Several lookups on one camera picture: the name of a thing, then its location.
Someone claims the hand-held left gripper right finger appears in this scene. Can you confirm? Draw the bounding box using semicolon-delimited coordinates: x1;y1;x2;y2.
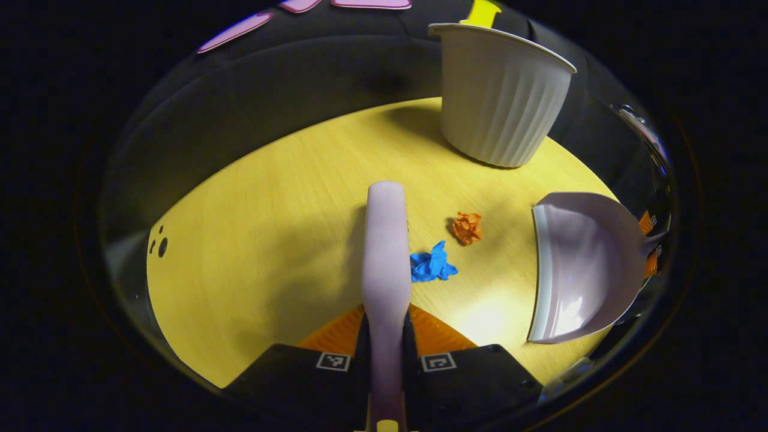
402;303;544;432

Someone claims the blue paper trash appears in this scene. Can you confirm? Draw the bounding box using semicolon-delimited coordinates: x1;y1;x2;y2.
410;241;459;283

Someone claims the small pink broom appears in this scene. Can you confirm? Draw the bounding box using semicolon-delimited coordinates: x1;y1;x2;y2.
361;181;413;432

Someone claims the orange paper trash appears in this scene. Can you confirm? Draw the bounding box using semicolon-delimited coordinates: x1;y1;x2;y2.
451;211;483;246

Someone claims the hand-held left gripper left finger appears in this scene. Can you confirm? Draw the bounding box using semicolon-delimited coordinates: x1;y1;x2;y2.
222;305;370;432

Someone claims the white ribbed garbage bin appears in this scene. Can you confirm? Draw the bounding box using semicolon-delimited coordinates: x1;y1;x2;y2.
428;23;578;168

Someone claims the pink dustpan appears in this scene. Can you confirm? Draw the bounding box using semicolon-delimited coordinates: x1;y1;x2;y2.
527;192;667;344

